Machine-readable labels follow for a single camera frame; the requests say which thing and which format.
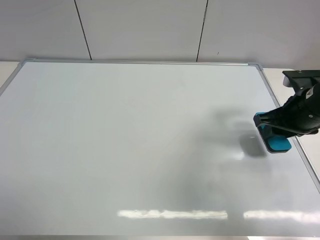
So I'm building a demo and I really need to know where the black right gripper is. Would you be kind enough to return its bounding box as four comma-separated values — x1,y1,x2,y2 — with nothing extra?
262,92,320,138

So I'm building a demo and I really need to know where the blue whiteboard eraser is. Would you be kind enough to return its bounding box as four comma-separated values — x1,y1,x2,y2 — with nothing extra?
253,112,292,154

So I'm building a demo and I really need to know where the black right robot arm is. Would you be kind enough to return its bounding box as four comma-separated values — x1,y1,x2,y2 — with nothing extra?
253,83,320,140

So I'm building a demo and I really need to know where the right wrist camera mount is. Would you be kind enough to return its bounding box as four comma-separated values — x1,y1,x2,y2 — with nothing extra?
282,70,320,93

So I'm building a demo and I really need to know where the white whiteboard with aluminium frame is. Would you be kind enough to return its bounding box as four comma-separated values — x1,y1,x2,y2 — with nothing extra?
0,60,320,237

